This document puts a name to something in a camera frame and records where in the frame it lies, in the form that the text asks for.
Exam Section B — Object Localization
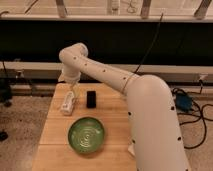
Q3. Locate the white plastic bottle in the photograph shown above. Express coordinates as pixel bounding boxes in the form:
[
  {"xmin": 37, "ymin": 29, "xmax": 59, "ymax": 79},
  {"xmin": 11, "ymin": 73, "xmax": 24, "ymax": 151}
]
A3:
[{"xmin": 60, "ymin": 91, "xmax": 75, "ymax": 116}]

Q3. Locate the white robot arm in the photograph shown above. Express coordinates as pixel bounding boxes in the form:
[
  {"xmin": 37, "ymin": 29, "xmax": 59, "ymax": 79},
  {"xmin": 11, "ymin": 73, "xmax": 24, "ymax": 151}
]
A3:
[{"xmin": 59, "ymin": 43, "xmax": 191, "ymax": 171}]

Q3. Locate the green ceramic bowl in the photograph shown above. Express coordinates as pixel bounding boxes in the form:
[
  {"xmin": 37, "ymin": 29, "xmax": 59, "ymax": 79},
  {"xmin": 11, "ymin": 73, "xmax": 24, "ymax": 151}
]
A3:
[{"xmin": 68, "ymin": 117, "xmax": 105, "ymax": 154}]

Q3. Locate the black rectangular block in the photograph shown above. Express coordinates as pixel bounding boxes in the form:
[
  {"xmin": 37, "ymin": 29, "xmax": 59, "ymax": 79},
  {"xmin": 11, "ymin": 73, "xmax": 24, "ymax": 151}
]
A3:
[{"xmin": 86, "ymin": 91, "xmax": 96, "ymax": 108}]

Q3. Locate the blue power adapter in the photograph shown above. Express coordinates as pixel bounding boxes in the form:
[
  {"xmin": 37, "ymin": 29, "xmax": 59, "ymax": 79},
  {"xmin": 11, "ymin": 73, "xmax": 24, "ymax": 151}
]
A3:
[{"xmin": 175, "ymin": 94, "xmax": 192, "ymax": 112}]

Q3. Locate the black hanging cable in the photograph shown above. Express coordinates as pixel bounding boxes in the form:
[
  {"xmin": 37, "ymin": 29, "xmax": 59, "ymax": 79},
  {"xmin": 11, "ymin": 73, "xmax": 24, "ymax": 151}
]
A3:
[{"xmin": 133, "ymin": 12, "xmax": 165, "ymax": 75}]

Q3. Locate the black floor cable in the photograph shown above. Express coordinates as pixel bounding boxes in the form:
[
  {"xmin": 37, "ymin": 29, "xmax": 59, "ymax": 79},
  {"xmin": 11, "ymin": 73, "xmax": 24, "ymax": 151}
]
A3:
[{"xmin": 171, "ymin": 87, "xmax": 213, "ymax": 150}]

